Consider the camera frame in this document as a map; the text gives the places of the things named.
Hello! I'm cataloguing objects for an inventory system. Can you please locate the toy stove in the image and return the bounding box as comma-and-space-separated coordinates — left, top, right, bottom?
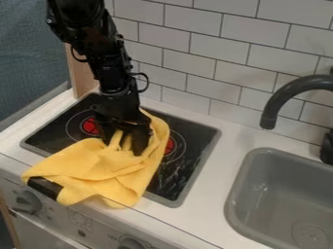
19, 92, 223, 209

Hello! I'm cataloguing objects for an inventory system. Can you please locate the tap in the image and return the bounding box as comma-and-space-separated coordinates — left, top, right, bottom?
258, 66, 333, 166

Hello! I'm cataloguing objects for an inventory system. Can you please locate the toy sink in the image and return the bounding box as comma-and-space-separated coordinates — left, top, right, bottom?
222, 147, 333, 249

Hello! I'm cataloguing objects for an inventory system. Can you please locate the yellow cloth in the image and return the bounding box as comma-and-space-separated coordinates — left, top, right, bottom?
19, 108, 172, 209

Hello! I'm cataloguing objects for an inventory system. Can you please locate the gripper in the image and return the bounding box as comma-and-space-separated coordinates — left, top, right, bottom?
88, 86, 154, 158

